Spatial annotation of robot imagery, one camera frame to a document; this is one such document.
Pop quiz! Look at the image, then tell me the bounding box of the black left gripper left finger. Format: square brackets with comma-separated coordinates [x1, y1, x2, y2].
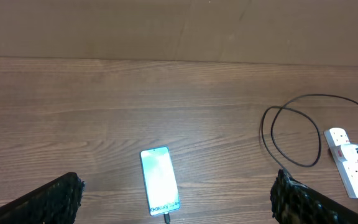
[0, 172, 85, 224]

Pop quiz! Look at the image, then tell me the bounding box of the white power strip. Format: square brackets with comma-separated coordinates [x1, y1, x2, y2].
[324, 128, 358, 198]

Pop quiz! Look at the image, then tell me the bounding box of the brown cardboard box wall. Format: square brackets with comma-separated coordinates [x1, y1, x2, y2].
[0, 0, 358, 66]

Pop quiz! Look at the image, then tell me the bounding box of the white charger plug adapter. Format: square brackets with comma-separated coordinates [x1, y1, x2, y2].
[337, 144, 358, 162]

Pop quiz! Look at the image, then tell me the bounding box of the Samsung Galaxy smartphone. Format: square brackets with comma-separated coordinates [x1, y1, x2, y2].
[140, 146, 181, 216]

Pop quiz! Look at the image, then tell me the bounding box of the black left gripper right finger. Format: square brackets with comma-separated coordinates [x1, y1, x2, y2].
[270, 169, 358, 224]

